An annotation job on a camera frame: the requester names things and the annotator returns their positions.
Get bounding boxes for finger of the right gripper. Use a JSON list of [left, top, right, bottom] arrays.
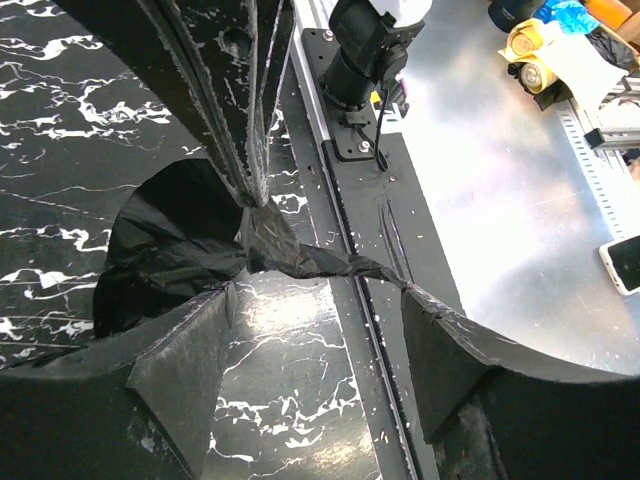
[[259, 0, 295, 205], [58, 1, 260, 205]]

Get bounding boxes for blue plastic glove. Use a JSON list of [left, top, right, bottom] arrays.
[[533, 0, 601, 35]]

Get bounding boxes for yellow trash bag rolls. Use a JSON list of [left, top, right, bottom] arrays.
[[498, 18, 557, 95]]

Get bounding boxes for white smartphone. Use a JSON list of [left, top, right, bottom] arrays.
[[598, 235, 640, 296]]

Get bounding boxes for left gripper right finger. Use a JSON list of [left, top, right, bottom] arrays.
[[402, 285, 639, 479]]

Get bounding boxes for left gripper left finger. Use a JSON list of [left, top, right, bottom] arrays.
[[1, 283, 236, 479]]

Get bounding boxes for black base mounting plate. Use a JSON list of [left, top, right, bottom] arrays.
[[280, 27, 462, 479]]

